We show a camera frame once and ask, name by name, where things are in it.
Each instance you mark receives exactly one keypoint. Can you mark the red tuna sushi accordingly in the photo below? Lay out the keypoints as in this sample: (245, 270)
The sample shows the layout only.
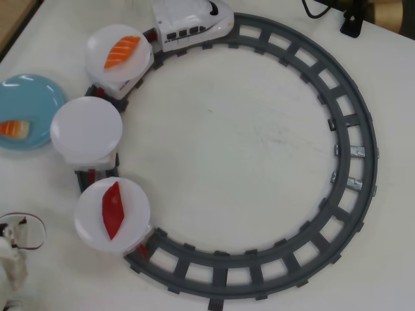
(113, 210)

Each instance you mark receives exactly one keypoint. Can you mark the brown cardboard object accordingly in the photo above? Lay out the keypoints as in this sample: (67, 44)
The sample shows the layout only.
(389, 14)

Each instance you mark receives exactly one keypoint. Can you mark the grey circular toy train track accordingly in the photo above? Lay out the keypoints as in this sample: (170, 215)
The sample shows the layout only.
(227, 257)

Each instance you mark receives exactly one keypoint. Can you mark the white plate with salmon sushi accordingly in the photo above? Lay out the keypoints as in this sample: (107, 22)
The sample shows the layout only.
(97, 58)

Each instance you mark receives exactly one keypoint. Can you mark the orange salmon sushi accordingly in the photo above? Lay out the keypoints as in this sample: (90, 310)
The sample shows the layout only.
(121, 50)

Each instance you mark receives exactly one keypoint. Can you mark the white wagon carrying tuna plate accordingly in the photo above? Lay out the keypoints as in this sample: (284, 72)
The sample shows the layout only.
(139, 238)

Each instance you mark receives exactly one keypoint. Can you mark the orange shrimp sushi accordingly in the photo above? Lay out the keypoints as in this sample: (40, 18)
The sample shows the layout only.
(14, 129)

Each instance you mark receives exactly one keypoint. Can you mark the white plate with tuna sushi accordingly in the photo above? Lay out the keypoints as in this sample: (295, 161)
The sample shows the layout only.
(87, 223)

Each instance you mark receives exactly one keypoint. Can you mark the white plate for shrimp sushi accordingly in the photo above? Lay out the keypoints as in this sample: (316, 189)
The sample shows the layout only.
(86, 126)

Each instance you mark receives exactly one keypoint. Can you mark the silver tape strip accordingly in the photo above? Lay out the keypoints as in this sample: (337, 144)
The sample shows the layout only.
(354, 184)
(357, 151)

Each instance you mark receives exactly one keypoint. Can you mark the blue round dish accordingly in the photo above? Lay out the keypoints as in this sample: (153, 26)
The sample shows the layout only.
(32, 97)

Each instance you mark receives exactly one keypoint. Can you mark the white wagon carrying salmon plate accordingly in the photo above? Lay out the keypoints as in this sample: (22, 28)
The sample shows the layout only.
(121, 89)

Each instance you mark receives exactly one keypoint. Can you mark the white Shinkansen toy locomotive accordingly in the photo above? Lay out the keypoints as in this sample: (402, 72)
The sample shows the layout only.
(181, 19)

